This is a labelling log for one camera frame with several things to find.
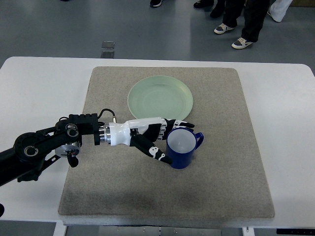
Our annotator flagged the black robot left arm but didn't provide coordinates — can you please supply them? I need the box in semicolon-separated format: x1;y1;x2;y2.
0;113;111;185

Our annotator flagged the blue mug white inside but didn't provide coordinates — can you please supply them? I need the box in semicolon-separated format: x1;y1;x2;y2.
166;128;204;169

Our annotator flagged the person in white trousers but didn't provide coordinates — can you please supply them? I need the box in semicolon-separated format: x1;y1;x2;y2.
267;0;293;23

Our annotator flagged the person in black trousers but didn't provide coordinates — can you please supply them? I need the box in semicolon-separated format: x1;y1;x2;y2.
214;0;270;49

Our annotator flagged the dark shoe far left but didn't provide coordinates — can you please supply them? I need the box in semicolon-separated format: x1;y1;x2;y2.
150;0;162;8

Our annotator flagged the light green plate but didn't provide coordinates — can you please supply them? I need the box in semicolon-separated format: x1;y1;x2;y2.
127;75;193;120

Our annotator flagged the person in dark shoes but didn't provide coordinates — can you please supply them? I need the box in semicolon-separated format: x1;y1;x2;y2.
193;0;226;19

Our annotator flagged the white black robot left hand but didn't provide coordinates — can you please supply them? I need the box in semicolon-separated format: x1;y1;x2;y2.
99;117;194;164

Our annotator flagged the table frame under mat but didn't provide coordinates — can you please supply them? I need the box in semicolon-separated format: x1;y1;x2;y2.
53;221;255;236

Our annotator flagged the metal floor socket plate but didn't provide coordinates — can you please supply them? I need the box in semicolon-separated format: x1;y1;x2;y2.
100;41;115;59

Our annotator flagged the beige felt mat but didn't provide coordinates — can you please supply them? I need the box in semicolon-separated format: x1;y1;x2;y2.
59;67;275;221

